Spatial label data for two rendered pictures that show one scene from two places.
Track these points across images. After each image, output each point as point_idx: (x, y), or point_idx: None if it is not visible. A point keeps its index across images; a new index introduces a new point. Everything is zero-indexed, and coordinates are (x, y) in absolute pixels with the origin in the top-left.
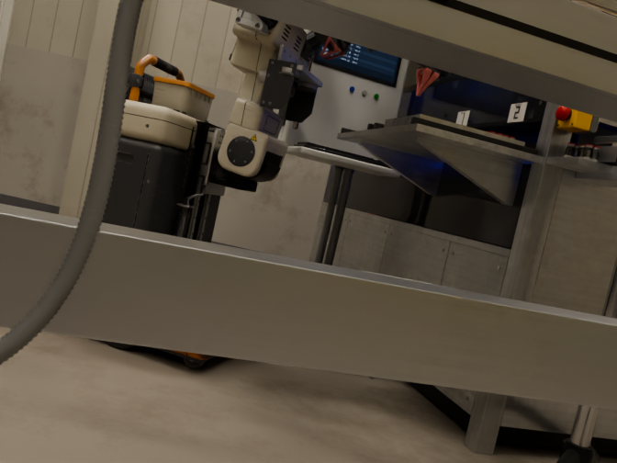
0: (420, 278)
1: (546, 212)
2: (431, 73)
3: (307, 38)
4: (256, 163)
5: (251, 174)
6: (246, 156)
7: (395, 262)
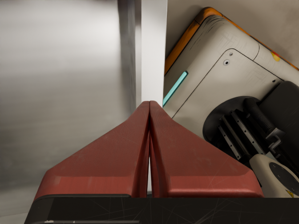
0: None
1: None
2: (136, 196)
3: None
4: (264, 164)
5: (257, 154)
6: (278, 171)
7: None
